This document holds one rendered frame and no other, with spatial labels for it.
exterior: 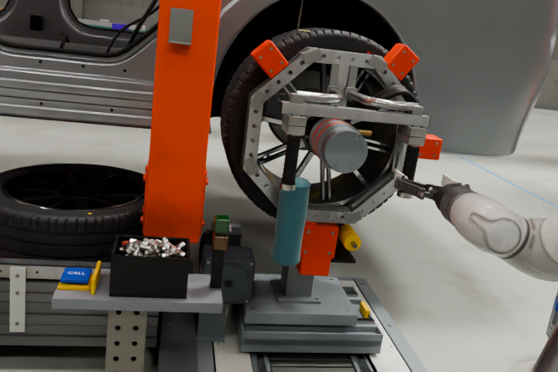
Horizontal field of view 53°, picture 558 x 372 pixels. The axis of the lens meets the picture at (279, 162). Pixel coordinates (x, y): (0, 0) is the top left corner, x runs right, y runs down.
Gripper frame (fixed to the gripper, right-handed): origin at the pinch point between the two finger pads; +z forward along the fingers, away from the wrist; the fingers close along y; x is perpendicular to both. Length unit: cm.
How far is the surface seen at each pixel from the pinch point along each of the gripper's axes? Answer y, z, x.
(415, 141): -0.6, 6.6, 8.6
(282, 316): -24, 34, -62
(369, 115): -13.8, 9.5, 13.9
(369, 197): -2.3, 29.4, -15.3
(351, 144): -16.1, 14.0, 4.5
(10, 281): -110, 28, -49
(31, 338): -104, 28, -69
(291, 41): -33, 37, 30
